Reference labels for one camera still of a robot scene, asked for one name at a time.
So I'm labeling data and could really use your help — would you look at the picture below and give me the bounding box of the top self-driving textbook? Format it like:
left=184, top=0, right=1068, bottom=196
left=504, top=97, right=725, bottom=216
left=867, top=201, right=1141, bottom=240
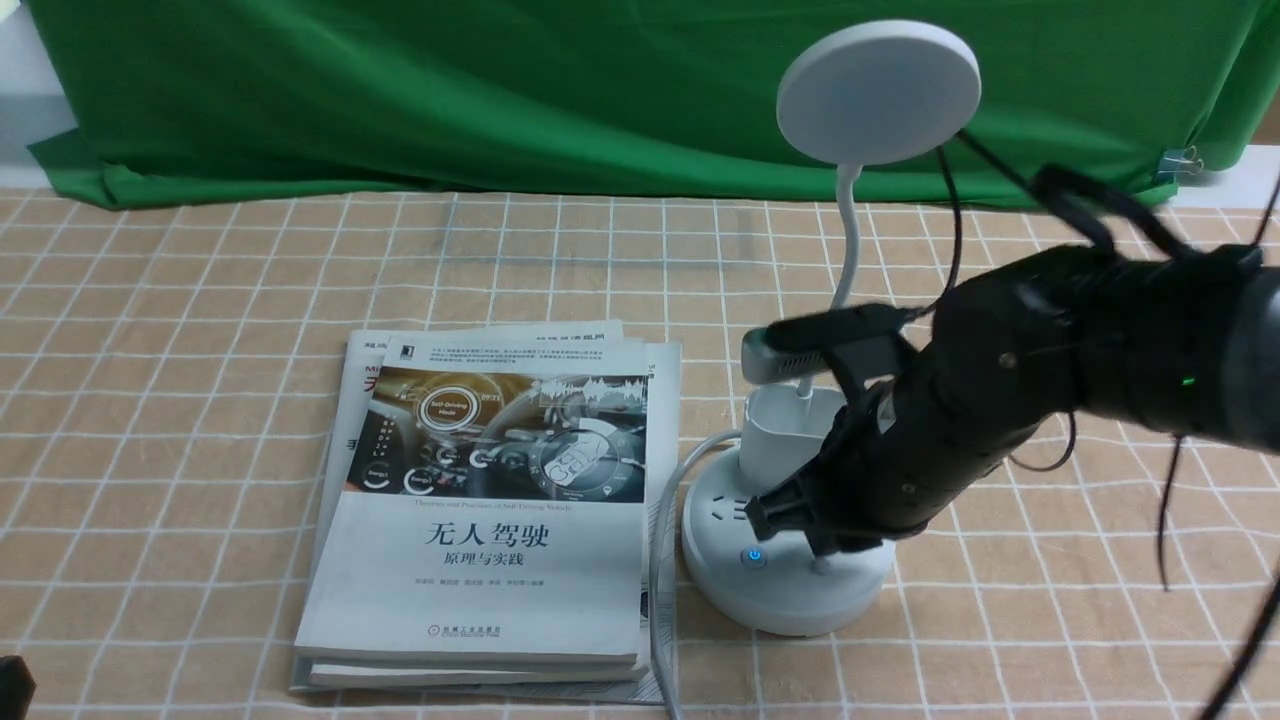
left=294, top=334, right=652, bottom=665

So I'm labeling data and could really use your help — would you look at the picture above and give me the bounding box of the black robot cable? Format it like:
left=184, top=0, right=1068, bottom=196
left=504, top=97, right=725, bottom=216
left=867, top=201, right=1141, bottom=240
left=934, top=129, right=1280, bottom=720

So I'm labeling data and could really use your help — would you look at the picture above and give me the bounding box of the checkered orange tablecloth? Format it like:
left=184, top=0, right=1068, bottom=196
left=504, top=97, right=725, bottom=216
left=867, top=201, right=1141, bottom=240
left=1, top=190, right=1277, bottom=719

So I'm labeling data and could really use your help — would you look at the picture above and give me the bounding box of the green backdrop cloth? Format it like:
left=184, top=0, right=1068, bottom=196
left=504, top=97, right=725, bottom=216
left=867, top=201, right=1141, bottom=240
left=27, top=1, right=1277, bottom=210

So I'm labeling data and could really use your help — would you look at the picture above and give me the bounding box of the white lamp power cable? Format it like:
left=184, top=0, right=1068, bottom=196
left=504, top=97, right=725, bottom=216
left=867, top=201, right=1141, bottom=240
left=648, top=430, right=742, bottom=720

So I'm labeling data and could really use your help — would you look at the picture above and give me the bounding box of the white desk lamp with socket base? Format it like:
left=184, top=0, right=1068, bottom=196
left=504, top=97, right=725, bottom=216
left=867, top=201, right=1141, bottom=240
left=681, top=19, right=980, bottom=637

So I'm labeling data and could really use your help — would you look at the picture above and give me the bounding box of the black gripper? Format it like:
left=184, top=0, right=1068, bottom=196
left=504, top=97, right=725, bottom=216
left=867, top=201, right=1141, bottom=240
left=744, top=341, right=1071, bottom=575

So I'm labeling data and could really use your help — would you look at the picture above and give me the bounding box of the silver binder clip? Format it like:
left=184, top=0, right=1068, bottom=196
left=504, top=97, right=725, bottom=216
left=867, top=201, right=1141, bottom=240
left=1153, top=145, right=1204, bottom=183

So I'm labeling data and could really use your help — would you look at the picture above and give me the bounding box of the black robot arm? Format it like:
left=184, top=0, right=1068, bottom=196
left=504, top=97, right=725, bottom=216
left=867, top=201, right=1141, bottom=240
left=745, top=245, right=1279, bottom=556

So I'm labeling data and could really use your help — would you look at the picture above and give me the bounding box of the dark object at left edge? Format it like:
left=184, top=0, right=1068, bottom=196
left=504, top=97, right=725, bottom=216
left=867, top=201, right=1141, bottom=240
left=0, top=655, right=37, bottom=720

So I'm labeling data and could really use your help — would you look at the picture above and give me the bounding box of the bottom white book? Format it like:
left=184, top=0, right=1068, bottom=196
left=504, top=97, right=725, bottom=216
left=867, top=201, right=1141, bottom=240
left=294, top=338, right=680, bottom=705

